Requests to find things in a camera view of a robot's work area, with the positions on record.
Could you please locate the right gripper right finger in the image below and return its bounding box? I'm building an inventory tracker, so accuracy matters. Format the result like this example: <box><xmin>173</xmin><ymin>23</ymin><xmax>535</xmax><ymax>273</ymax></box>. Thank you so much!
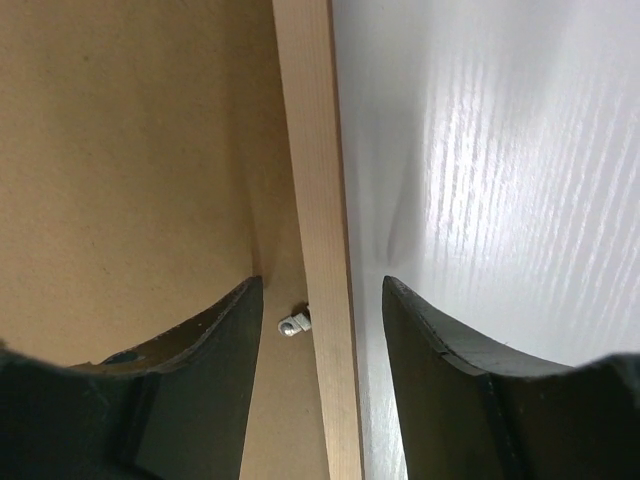
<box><xmin>382</xmin><ymin>276</ymin><xmax>639</xmax><ymax>479</ymax></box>

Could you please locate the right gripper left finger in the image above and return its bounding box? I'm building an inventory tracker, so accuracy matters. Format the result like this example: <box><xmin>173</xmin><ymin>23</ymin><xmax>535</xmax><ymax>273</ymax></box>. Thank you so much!
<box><xmin>1</xmin><ymin>277</ymin><xmax>263</xmax><ymax>479</ymax></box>

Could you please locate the wooden picture frame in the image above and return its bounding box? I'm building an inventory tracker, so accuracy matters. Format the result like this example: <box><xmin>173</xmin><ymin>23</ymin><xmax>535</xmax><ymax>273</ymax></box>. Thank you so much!
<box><xmin>273</xmin><ymin>1</ymin><xmax>364</xmax><ymax>479</ymax></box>

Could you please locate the brown frame backing board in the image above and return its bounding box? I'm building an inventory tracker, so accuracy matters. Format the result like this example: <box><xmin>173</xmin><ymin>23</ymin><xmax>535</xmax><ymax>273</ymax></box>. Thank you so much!
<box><xmin>1</xmin><ymin>1</ymin><xmax>328</xmax><ymax>479</ymax></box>

